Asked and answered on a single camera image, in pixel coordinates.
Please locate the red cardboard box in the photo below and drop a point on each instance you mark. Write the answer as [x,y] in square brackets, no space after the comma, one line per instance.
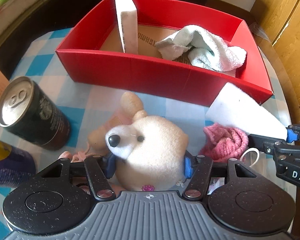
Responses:
[83,58]

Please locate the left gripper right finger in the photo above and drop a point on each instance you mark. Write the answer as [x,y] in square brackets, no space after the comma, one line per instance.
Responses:
[198,170]

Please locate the blue white checkered tablecloth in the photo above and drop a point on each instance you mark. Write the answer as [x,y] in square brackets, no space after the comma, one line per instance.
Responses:
[88,106]

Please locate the white cup handle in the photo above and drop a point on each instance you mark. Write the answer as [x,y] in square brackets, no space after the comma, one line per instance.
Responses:
[250,156]

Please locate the cream plush bear toy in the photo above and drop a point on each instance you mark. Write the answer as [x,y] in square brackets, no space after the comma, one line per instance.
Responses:
[149,149]

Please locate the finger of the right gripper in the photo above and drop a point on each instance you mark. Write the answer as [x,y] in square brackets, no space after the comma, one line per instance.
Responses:
[270,143]

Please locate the white sponge block upright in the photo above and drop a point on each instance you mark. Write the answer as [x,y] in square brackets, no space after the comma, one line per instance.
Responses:
[127,21]

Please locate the wooden wardrobe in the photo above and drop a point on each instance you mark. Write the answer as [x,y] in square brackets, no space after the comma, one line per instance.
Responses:
[280,19]

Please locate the black drink can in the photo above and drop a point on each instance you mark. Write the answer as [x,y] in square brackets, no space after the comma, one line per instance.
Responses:
[26,111]

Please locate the purple yellow bottle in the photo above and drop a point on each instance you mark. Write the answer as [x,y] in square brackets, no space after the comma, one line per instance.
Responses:
[16,165]

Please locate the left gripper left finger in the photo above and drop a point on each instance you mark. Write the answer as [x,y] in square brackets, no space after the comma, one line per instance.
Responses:
[99,169]

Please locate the white terry towel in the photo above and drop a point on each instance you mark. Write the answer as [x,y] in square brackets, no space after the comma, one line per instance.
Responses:
[203,48]

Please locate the white foam sponge block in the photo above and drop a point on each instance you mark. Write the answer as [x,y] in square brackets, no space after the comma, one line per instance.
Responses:
[234,108]

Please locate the pink knitted cloth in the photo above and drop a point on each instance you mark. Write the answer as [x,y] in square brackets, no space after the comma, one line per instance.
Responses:
[223,143]

